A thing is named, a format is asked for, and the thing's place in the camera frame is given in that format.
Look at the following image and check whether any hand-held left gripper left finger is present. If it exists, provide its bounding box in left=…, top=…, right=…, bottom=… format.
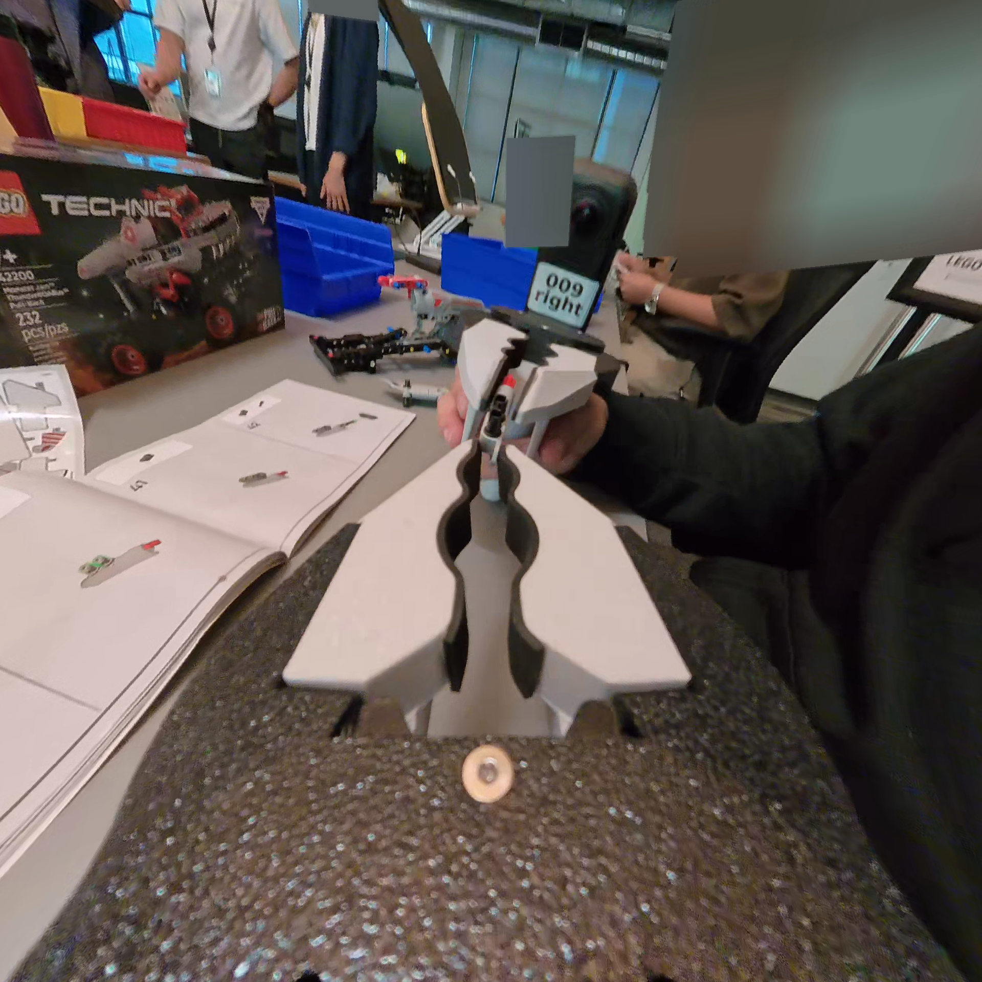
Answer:
left=282, top=443, right=471, bottom=736

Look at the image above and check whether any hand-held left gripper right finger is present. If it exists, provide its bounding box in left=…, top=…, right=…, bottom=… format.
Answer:
left=497, top=445, right=693, bottom=739

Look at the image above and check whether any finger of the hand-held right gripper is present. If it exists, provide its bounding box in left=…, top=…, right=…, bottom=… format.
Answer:
left=505, top=336, right=605, bottom=461
left=456, top=318, right=530, bottom=446

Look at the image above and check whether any grey toy piece red tip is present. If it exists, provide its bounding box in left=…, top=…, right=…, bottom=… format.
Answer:
left=479, top=374, right=517, bottom=504

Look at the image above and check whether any person's right forearm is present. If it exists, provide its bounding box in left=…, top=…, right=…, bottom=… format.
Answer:
left=571, top=326, right=982, bottom=572

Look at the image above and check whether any person's right hand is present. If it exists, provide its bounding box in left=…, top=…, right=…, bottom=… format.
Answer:
left=437, top=381, right=610, bottom=477

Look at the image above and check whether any grey toy blade piece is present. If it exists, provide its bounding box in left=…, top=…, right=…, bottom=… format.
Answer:
left=381, top=376, right=451, bottom=407

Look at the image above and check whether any black toy chassis assembly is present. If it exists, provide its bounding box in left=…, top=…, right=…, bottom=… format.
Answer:
left=309, top=275, right=492, bottom=377

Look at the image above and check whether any large blue plastic bin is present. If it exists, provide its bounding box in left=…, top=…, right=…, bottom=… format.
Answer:
left=274, top=195, right=397, bottom=318

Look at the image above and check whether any open instruction booklet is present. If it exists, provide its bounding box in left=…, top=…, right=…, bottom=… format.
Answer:
left=0, top=378, right=417, bottom=872

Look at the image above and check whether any black chair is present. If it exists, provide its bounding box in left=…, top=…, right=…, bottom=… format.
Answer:
left=713, top=261, right=877, bottom=425

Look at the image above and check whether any black toy set box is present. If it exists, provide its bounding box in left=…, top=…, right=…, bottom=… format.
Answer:
left=0, top=152, right=286, bottom=397

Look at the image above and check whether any framed sign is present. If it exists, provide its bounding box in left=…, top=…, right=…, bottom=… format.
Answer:
left=886, top=249, right=982, bottom=325

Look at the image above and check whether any toy sticker sheet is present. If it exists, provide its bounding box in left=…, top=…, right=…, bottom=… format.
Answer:
left=0, top=366, right=85, bottom=478

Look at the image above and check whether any red plastic bin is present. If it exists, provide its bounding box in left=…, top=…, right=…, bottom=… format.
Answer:
left=81, top=97, right=188, bottom=154

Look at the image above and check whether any yellow plastic bin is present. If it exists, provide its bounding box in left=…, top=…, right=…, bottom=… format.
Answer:
left=37, top=86, right=87, bottom=141

